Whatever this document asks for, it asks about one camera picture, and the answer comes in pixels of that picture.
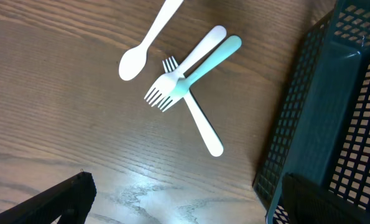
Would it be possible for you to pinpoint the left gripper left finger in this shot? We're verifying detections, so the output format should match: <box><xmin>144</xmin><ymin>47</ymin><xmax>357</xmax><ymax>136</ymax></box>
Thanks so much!
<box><xmin>0</xmin><ymin>172</ymin><xmax>97</xmax><ymax>224</ymax></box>

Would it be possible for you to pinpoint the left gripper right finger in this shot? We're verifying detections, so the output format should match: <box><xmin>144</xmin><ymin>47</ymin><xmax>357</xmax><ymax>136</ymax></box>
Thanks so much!
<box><xmin>282</xmin><ymin>173</ymin><xmax>370</xmax><ymax>224</ymax></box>

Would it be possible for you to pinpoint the dark green plastic basket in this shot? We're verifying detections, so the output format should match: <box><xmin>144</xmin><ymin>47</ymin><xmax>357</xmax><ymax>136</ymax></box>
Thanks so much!
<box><xmin>253</xmin><ymin>0</ymin><xmax>370</xmax><ymax>223</ymax></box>

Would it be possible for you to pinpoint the white plastic fork lower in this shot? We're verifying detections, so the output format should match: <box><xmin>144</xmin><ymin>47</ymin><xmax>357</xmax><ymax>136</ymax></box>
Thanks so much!
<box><xmin>159</xmin><ymin>56</ymin><xmax>224</xmax><ymax>157</ymax></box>

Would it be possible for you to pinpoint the white plastic fork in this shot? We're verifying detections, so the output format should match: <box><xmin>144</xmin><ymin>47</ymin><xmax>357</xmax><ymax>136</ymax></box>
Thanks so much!
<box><xmin>144</xmin><ymin>26</ymin><xmax>227</xmax><ymax>107</ymax></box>
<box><xmin>159</xmin><ymin>56</ymin><xmax>224</xmax><ymax>157</ymax></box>

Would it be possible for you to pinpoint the white plastic fork upper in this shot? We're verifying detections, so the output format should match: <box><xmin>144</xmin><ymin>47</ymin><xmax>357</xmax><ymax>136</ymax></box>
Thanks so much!
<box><xmin>144</xmin><ymin>26</ymin><xmax>227</xmax><ymax>107</ymax></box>

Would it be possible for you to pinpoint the white plastic spoon left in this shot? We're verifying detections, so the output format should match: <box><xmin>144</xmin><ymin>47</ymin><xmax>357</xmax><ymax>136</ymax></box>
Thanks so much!
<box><xmin>118</xmin><ymin>0</ymin><xmax>183</xmax><ymax>81</ymax></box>

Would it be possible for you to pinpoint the mint green plastic fork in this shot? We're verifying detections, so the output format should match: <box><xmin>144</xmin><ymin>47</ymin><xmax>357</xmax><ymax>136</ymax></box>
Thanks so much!
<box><xmin>158</xmin><ymin>35</ymin><xmax>242</xmax><ymax>112</ymax></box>

